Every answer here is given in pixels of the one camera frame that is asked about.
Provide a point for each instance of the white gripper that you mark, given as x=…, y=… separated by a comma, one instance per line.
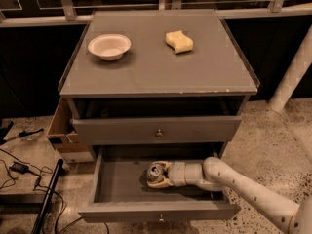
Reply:
x=177, y=174

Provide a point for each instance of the green white 7up can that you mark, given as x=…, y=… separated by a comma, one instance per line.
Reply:
x=155, y=173

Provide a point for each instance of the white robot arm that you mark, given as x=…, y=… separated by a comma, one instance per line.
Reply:
x=213, y=174

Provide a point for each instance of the open grey middle drawer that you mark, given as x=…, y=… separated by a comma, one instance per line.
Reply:
x=120, y=192

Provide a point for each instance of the grey drawer cabinet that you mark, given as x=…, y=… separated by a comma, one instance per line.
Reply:
x=150, y=79

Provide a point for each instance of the cardboard box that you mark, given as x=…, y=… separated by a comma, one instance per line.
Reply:
x=63, y=137

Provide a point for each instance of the yellow sponge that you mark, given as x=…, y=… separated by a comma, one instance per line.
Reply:
x=179, y=42

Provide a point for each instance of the white paper bowl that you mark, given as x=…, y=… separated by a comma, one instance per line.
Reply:
x=109, y=47

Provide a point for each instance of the black pole on floor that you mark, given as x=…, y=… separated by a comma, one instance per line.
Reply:
x=47, y=198

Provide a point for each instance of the black power adapter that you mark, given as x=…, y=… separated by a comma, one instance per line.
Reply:
x=19, y=168

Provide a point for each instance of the black tool on floor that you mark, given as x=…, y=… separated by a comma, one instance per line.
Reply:
x=6, y=125

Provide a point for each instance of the metal window railing frame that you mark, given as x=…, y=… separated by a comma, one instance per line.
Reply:
x=26, y=12

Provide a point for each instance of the white diagonal support post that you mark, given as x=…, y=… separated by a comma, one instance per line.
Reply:
x=295, y=72

